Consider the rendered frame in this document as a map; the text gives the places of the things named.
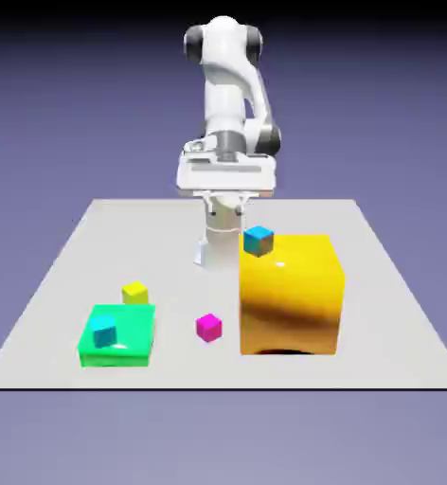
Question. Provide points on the small blue cube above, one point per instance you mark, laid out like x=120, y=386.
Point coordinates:
x=257, y=240

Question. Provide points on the small cyan cube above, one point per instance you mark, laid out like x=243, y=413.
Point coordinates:
x=103, y=330

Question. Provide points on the small magenta cube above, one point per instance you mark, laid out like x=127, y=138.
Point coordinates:
x=208, y=327

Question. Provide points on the small yellow cube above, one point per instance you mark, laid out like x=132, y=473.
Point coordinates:
x=134, y=292

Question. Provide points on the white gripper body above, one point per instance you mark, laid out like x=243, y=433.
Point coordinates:
x=226, y=177

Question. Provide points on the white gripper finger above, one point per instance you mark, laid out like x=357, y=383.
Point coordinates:
x=240, y=206
x=209, y=206

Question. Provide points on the large green box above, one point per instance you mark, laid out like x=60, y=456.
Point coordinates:
x=132, y=329

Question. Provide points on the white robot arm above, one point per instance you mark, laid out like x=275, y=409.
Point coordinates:
x=223, y=60

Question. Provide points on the large yellow box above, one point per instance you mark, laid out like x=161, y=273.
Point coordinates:
x=289, y=295

